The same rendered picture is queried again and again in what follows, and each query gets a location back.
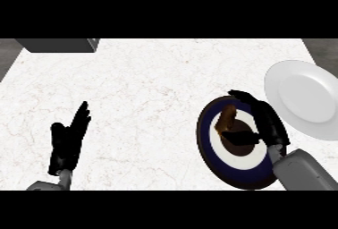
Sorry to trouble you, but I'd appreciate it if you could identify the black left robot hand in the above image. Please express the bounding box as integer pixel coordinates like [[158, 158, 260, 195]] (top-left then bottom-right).
[[46, 100, 93, 177]]

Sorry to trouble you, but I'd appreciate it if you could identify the brown sweet potato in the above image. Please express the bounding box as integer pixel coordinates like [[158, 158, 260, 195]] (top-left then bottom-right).
[[214, 104, 239, 133]]

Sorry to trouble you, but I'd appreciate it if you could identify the navy rimmed plate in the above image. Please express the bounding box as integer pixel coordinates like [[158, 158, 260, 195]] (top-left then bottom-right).
[[195, 95, 288, 191]]

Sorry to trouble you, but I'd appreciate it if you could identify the white plate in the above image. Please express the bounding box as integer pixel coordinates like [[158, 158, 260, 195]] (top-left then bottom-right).
[[263, 59, 338, 141]]

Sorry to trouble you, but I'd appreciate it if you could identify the dark grey box appliance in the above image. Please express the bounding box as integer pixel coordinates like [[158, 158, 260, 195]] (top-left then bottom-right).
[[15, 38, 102, 54]]

